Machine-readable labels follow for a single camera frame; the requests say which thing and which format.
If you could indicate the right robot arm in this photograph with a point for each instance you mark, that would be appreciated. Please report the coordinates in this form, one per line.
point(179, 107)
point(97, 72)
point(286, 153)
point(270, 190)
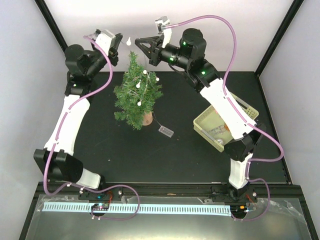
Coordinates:
point(205, 79)

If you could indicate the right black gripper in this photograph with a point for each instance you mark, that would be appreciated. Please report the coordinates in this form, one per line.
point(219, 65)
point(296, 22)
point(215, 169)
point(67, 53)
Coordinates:
point(153, 53)

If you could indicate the light blue slotted cable duct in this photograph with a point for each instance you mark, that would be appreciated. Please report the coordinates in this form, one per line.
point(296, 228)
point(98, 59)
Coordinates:
point(133, 208)

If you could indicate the clear battery box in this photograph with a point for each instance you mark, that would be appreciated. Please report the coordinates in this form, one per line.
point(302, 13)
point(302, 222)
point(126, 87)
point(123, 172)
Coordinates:
point(166, 131)

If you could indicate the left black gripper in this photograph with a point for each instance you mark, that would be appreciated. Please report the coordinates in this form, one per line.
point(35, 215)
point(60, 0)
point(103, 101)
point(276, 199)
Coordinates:
point(112, 52)

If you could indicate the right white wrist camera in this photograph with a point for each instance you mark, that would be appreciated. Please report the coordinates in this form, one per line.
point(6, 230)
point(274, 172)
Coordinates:
point(161, 24)

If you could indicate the black aluminium rail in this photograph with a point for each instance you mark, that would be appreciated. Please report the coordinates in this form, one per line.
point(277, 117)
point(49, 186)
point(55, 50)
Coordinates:
point(218, 193)

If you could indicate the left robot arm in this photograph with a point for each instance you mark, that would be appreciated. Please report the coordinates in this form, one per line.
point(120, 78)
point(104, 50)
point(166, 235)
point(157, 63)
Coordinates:
point(56, 160)

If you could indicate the small circuit board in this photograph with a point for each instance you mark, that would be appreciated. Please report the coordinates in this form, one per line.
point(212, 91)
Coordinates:
point(100, 207)

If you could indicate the small green christmas tree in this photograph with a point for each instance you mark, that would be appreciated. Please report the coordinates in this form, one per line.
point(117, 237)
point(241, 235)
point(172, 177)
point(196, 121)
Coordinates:
point(137, 94)

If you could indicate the green plastic basket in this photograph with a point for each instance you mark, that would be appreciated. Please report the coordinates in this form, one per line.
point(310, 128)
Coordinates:
point(210, 125)

